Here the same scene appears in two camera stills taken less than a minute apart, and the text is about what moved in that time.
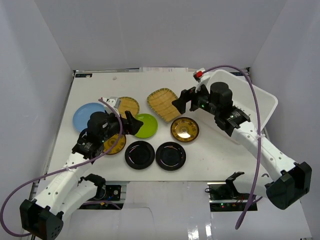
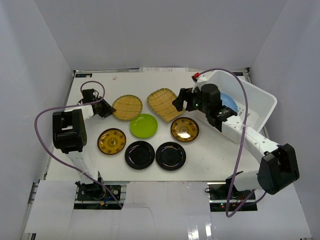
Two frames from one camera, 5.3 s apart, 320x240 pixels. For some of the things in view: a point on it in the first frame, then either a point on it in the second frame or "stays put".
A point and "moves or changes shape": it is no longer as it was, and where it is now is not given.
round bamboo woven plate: x=130 y=104 moves or changes shape
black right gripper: x=186 y=96 stays put
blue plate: x=82 y=114 moves or changes shape
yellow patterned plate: x=117 y=147 stays put
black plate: x=170 y=156 stays put
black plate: x=139 y=155 stays put
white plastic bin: x=242 y=97 stays put
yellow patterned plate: x=184 y=129 stays put
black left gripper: x=125 y=122 → x=104 y=109
